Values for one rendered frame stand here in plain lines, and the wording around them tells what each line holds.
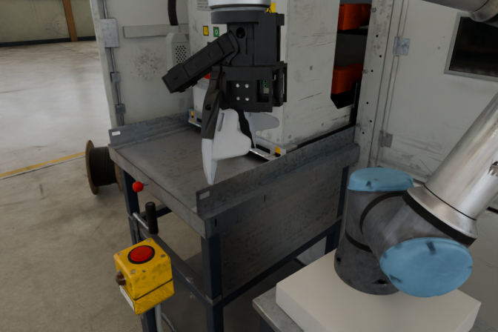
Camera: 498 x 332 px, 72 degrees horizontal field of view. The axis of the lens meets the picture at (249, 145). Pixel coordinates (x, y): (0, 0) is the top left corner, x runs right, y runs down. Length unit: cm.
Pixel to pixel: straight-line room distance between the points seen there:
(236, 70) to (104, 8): 105
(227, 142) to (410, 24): 83
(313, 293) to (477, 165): 39
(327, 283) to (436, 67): 67
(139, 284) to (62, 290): 140
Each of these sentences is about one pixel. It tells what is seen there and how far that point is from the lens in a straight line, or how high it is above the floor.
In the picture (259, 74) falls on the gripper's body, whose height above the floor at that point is 127.
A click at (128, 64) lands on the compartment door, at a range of 148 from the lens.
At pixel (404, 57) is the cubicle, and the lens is 116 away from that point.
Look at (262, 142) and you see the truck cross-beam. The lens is 110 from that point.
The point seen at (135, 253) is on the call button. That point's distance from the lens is 71.
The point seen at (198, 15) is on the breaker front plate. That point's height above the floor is 128.
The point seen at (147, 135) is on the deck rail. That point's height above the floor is 86.
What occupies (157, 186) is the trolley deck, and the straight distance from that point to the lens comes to 105.
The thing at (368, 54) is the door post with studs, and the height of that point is 117.
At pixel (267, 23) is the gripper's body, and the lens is 42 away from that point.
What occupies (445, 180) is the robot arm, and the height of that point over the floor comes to 110.
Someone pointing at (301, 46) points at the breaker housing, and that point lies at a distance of 103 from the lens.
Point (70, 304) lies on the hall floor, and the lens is 199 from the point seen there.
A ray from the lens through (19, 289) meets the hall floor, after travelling 219.
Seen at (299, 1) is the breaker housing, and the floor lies 133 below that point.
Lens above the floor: 135
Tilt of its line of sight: 24 degrees down
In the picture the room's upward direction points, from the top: straight up
